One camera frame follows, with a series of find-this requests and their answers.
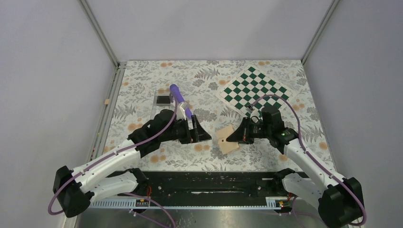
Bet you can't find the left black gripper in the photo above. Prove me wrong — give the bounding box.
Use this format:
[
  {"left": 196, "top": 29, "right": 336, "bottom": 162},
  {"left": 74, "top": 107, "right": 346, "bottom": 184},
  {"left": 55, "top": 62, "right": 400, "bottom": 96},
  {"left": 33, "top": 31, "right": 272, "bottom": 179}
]
[{"left": 161, "top": 115, "right": 211, "bottom": 144}]

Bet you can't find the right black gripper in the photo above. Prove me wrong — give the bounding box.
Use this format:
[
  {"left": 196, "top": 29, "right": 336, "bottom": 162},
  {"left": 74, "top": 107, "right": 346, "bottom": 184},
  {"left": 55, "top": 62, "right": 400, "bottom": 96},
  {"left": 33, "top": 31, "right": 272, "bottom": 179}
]
[{"left": 227, "top": 117, "right": 271, "bottom": 145}]

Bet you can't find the tan leather card holder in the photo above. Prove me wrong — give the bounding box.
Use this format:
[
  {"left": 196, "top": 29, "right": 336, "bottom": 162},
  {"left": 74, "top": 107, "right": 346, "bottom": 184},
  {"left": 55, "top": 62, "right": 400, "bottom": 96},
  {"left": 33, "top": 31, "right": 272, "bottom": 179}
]
[{"left": 216, "top": 126, "right": 240, "bottom": 154}]

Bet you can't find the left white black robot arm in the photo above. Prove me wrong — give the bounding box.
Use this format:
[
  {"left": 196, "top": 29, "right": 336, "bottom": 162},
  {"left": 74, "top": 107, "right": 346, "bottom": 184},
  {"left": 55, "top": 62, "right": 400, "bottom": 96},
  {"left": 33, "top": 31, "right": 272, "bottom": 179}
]
[{"left": 48, "top": 109, "right": 211, "bottom": 218}]

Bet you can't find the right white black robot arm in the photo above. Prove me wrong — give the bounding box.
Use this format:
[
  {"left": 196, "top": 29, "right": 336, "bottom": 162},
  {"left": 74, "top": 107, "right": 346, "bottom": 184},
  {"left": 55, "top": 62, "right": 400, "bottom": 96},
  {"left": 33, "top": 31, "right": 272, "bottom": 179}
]
[{"left": 226, "top": 106, "right": 366, "bottom": 228}]

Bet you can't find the floral patterned table mat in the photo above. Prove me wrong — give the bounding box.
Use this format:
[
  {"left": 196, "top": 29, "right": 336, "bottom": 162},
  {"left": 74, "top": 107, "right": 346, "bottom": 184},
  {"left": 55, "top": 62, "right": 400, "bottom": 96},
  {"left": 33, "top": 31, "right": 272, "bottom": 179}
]
[{"left": 97, "top": 60, "right": 334, "bottom": 171}]

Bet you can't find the purple marker pen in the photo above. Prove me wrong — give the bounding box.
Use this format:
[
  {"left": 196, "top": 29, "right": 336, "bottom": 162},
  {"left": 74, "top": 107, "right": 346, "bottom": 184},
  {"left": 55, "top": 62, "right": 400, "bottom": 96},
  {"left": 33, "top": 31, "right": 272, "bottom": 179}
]
[{"left": 170, "top": 84, "right": 185, "bottom": 103}]

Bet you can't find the clear plastic box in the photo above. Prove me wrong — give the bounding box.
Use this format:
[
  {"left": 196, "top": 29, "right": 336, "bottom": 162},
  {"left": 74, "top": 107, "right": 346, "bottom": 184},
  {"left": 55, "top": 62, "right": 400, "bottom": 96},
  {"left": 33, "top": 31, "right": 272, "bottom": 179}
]
[{"left": 150, "top": 89, "right": 174, "bottom": 119}]

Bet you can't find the green white checkered board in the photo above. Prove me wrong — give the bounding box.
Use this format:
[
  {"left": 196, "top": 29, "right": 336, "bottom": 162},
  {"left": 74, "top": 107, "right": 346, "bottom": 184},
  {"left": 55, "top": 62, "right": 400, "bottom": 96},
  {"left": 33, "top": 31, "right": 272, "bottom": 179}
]
[{"left": 216, "top": 65, "right": 297, "bottom": 117}]

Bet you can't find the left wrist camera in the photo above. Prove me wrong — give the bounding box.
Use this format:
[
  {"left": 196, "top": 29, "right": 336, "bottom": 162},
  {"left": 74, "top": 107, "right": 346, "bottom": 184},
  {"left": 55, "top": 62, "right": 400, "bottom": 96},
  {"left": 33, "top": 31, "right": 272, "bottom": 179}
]
[{"left": 176, "top": 101, "right": 192, "bottom": 120}]

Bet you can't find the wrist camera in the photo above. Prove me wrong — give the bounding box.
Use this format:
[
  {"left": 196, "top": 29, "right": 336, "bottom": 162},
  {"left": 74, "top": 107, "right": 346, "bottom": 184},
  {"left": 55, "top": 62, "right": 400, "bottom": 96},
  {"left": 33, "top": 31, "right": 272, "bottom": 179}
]
[
  {"left": 176, "top": 101, "right": 192, "bottom": 120},
  {"left": 247, "top": 104, "right": 261, "bottom": 124}
]

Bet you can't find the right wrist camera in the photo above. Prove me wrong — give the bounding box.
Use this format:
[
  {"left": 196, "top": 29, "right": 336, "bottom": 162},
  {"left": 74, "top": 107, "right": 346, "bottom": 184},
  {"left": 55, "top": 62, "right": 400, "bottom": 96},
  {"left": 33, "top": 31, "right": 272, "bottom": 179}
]
[{"left": 247, "top": 104, "right": 261, "bottom": 124}]

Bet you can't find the white slotted cable duct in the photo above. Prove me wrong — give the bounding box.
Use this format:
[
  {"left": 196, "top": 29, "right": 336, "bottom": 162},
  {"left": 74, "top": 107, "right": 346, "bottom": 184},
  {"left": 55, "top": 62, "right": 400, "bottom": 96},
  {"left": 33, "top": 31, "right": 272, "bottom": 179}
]
[{"left": 89, "top": 196, "right": 283, "bottom": 210}]

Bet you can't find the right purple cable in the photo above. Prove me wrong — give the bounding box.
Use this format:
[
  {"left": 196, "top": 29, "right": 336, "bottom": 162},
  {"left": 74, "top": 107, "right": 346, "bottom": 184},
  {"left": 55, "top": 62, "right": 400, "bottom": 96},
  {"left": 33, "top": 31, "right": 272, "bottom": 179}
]
[{"left": 250, "top": 94, "right": 368, "bottom": 227}]

